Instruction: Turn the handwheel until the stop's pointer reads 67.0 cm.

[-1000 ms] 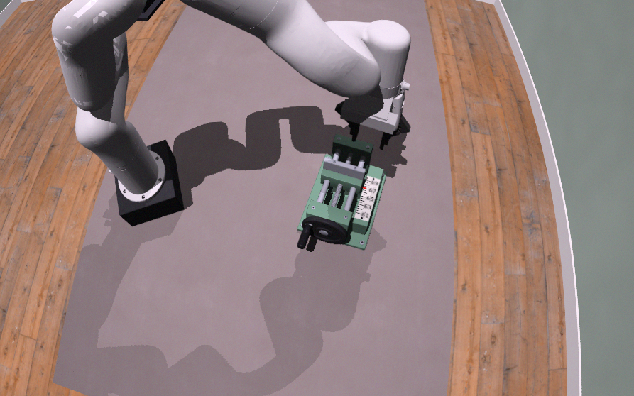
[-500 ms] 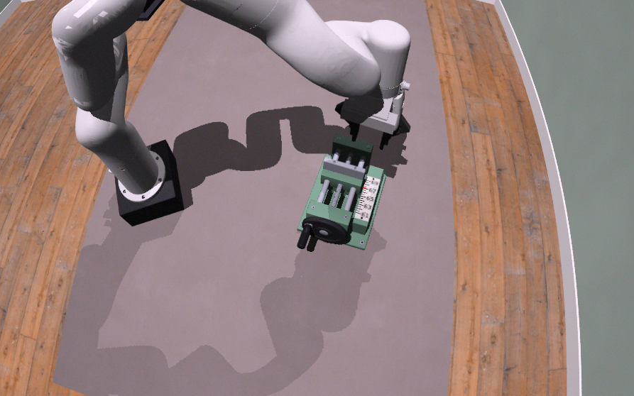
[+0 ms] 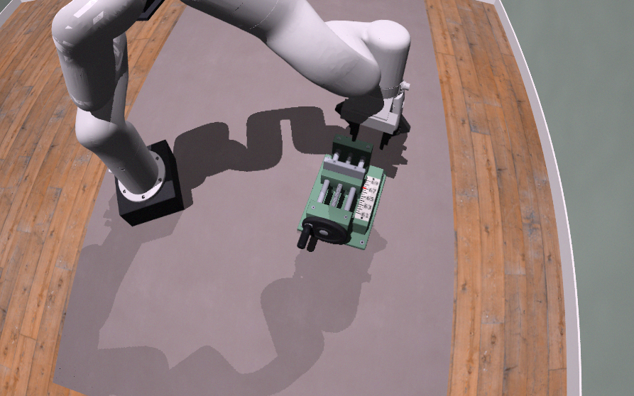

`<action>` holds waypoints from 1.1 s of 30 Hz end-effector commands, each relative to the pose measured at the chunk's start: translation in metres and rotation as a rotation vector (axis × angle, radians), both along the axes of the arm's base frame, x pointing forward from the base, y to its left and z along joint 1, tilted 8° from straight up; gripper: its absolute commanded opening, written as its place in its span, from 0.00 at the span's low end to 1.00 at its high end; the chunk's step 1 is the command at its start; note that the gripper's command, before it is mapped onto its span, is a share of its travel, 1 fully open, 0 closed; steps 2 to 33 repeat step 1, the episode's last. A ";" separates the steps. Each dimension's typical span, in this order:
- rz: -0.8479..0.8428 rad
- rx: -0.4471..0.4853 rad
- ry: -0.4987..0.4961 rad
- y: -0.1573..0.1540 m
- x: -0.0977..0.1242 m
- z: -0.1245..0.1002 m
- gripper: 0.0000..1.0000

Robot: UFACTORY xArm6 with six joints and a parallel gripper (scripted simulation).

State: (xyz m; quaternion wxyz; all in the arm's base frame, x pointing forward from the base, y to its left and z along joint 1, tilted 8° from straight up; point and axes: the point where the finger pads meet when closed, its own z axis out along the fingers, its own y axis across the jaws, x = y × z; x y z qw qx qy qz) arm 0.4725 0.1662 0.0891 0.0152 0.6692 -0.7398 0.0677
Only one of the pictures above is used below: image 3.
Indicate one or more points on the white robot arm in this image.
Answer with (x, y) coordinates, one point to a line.
(83, 31)

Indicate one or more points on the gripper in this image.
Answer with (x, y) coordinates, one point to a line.
(401, 126)

